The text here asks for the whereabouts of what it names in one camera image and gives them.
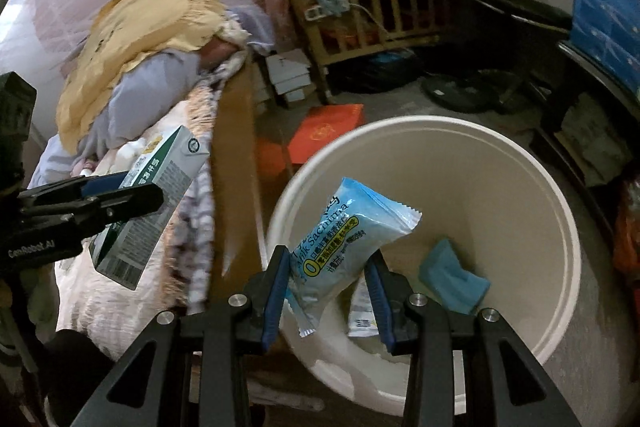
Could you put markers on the white plastic bucket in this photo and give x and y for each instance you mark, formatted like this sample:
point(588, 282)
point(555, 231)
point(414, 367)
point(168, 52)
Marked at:
point(500, 187)

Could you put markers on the dark wooden table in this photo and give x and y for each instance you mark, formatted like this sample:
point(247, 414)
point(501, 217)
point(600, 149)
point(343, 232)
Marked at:
point(575, 107)

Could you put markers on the blue tissue multipack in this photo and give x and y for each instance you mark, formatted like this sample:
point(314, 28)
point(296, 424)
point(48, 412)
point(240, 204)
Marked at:
point(610, 22)

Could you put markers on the black swivel chair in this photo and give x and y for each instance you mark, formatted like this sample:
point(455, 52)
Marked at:
point(520, 7)

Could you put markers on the blue snack packet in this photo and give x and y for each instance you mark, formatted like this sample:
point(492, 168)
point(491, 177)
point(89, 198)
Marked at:
point(345, 232)

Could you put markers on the red flat box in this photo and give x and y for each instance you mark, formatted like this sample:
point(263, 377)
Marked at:
point(325, 132)

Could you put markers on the wooden bed frame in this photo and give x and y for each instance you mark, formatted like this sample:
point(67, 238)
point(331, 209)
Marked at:
point(235, 187)

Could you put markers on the lavender quilt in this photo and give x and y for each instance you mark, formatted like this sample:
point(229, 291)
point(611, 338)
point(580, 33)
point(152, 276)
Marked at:
point(145, 92)

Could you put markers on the black fan base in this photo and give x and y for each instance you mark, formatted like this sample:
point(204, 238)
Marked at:
point(470, 92)

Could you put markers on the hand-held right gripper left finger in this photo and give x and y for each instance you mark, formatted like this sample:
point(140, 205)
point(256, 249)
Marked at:
point(276, 297)

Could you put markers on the yellow knitted blanket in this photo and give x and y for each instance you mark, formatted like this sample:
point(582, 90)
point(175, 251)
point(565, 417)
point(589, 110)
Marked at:
point(135, 42)

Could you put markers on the black bag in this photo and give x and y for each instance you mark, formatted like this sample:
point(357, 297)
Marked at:
point(375, 72)

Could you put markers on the stack of white boxes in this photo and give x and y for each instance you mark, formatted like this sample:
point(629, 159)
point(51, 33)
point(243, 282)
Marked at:
point(290, 77)

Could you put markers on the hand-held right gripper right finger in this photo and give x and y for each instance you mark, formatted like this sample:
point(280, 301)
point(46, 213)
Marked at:
point(381, 307)

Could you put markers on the green white carton box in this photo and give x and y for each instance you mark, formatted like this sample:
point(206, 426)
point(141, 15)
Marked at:
point(165, 167)

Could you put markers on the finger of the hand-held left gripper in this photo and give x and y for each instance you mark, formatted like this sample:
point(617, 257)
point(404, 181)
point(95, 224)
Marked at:
point(100, 212)
point(105, 183)

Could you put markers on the orange plastic bag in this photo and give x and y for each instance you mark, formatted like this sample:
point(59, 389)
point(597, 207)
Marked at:
point(629, 227)

